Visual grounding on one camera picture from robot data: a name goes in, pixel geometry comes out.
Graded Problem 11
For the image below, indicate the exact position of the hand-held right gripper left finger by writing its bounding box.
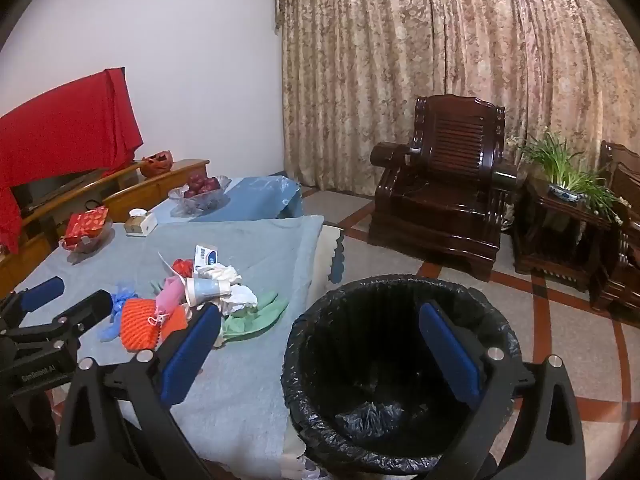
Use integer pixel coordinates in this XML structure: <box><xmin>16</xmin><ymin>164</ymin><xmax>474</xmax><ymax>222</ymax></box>
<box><xmin>54</xmin><ymin>304</ymin><xmax>223</xmax><ymax>480</ymax></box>

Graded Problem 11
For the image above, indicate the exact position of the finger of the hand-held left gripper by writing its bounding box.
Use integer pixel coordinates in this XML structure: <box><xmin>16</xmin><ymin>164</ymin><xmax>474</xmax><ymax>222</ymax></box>
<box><xmin>0</xmin><ymin>290</ymin><xmax>114</xmax><ymax>357</ymax></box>
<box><xmin>0</xmin><ymin>276</ymin><xmax>66</xmax><ymax>333</ymax></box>

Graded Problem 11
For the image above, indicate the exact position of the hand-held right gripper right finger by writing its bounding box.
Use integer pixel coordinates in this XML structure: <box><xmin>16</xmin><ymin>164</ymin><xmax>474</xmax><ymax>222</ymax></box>
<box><xmin>418</xmin><ymin>301</ymin><xmax>587</xmax><ymax>480</ymax></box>

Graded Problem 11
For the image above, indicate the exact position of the red white packet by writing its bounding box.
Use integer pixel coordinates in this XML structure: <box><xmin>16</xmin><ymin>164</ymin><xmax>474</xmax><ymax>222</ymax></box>
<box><xmin>97</xmin><ymin>282</ymin><xmax>133</xmax><ymax>343</ymax></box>

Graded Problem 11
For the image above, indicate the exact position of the orange foam net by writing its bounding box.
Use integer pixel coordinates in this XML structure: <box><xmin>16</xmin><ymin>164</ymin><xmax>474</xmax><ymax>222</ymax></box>
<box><xmin>120</xmin><ymin>298</ymin><xmax>190</xmax><ymax>352</ymax></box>

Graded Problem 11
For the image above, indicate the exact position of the light blue paper cup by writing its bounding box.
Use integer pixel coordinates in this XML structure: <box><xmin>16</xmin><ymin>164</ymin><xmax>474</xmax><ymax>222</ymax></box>
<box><xmin>184</xmin><ymin>277</ymin><xmax>232</xmax><ymax>307</ymax></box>

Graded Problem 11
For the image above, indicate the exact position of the white tissue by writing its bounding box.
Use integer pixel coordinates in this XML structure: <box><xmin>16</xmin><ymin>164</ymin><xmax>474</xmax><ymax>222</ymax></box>
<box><xmin>220</xmin><ymin>284</ymin><xmax>258</xmax><ymax>316</ymax></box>
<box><xmin>197</xmin><ymin>264</ymin><xmax>242</xmax><ymax>283</ymax></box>

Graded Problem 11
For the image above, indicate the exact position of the green plastic wrapper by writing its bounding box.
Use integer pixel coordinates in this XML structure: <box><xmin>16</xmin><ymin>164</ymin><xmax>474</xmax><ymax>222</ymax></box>
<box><xmin>220</xmin><ymin>290</ymin><xmax>290</xmax><ymax>343</ymax></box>

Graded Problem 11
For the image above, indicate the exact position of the bin with black liner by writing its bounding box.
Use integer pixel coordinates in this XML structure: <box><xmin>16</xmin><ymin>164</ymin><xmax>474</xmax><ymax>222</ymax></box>
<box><xmin>281</xmin><ymin>274</ymin><xmax>523</xmax><ymax>478</ymax></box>

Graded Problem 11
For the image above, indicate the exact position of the white blue medicine box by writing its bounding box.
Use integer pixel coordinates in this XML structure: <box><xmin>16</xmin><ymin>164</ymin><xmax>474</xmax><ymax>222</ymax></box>
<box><xmin>194</xmin><ymin>244</ymin><xmax>221</xmax><ymax>267</ymax></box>

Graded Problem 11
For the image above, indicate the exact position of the grey blue table blanket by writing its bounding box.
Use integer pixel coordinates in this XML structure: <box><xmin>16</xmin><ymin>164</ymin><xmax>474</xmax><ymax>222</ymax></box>
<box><xmin>10</xmin><ymin>215</ymin><xmax>326</xmax><ymax>466</ymax></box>

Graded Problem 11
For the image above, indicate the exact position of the red patterned packet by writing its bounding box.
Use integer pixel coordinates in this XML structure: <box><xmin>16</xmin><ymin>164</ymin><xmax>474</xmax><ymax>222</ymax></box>
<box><xmin>65</xmin><ymin>206</ymin><xmax>110</xmax><ymax>241</ymax></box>

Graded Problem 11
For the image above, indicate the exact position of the beige tissue box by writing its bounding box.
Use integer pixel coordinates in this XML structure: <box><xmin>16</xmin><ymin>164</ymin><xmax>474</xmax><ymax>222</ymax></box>
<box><xmin>124</xmin><ymin>208</ymin><xmax>158</xmax><ymax>237</ymax></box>

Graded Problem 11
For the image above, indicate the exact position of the black television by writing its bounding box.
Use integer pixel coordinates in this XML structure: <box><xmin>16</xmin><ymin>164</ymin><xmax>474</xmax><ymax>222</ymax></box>
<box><xmin>10</xmin><ymin>167</ymin><xmax>108</xmax><ymax>213</ymax></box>

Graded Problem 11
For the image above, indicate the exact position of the glass fruit bowl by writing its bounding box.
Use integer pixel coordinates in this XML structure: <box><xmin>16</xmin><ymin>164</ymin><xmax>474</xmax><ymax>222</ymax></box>
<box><xmin>168</xmin><ymin>175</ymin><xmax>232</xmax><ymax>218</ymax></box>

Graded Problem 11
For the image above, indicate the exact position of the dark wooden armchair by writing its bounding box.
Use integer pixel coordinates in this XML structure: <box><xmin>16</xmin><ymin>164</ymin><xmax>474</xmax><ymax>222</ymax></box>
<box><xmin>370</xmin><ymin>95</ymin><xmax>521</xmax><ymax>281</ymax></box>
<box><xmin>590</xmin><ymin>141</ymin><xmax>640</xmax><ymax>316</ymax></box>

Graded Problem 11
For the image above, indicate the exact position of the wooden television cabinet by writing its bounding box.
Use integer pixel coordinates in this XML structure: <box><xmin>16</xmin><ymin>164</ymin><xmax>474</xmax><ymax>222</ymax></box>
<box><xmin>0</xmin><ymin>159</ymin><xmax>211</xmax><ymax>301</ymax></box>

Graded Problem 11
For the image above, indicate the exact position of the dark wooden side table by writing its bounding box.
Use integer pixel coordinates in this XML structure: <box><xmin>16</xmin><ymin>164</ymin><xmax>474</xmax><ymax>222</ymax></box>
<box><xmin>512</xmin><ymin>175</ymin><xmax>621</xmax><ymax>291</ymax></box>

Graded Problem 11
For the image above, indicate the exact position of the orange plastic bag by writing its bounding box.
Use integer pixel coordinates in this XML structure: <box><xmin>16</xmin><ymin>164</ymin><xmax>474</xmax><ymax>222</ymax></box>
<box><xmin>140</xmin><ymin>149</ymin><xmax>176</xmax><ymax>178</ymax></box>

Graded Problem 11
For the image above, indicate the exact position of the red cloth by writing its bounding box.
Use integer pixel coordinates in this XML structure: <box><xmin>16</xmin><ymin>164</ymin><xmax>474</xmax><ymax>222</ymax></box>
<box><xmin>0</xmin><ymin>67</ymin><xmax>143</xmax><ymax>256</ymax></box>

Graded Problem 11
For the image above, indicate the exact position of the potted green plant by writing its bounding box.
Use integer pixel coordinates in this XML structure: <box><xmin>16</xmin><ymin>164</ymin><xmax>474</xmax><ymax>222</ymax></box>
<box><xmin>517</xmin><ymin>130</ymin><xmax>626</xmax><ymax>221</ymax></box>

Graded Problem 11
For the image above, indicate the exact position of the beige floral curtain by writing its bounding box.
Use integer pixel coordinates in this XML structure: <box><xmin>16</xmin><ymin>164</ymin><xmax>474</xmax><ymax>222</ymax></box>
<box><xmin>274</xmin><ymin>0</ymin><xmax>640</xmax><ymax>201</ymax></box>

